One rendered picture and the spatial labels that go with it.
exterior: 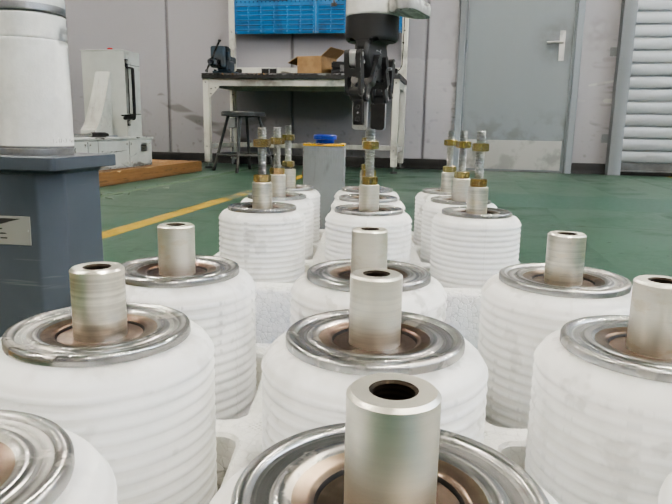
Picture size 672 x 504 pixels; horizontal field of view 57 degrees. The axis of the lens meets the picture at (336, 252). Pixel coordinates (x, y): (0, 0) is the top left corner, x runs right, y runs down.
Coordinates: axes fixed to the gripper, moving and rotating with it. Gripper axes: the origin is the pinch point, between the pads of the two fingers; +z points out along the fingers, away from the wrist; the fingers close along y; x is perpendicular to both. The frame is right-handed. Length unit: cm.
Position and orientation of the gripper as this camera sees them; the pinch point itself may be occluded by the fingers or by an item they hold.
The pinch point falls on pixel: (369, 120)
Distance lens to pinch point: 92.0
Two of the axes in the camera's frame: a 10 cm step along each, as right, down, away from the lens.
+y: -4.2, 1.7, -8.9
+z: -0.2, 9.8, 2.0
